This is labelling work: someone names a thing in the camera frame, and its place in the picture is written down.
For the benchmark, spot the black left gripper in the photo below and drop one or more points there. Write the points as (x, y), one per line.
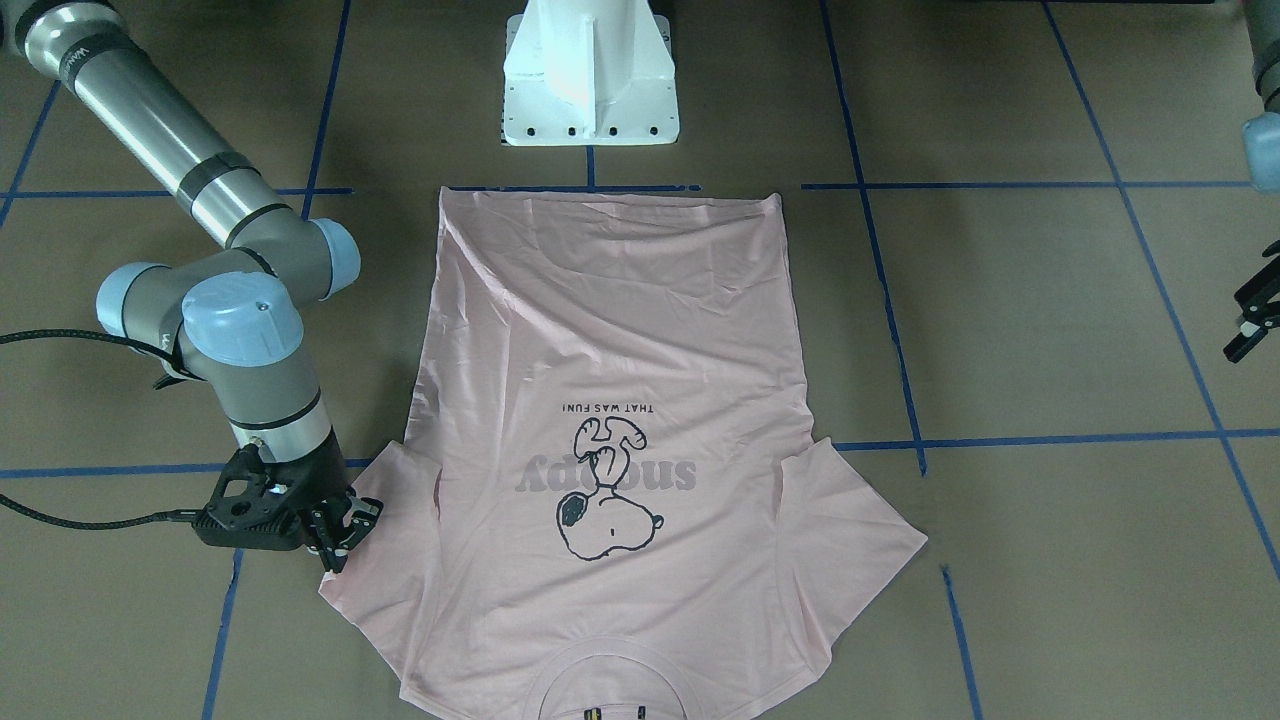
(1254, 312)

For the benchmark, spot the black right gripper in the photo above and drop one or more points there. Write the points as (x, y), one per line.
(322, 484)

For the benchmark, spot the pink Snoopy t-shirt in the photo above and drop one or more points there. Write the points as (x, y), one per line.
(608, 502)

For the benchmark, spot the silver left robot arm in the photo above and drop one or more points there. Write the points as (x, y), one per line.
(1260, 135)

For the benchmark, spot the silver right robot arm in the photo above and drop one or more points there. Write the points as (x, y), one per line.
(231, 320)

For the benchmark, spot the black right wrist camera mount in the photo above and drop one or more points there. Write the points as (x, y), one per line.
(249, 508)

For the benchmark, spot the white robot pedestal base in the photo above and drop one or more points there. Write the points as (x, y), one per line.
(579, 73)

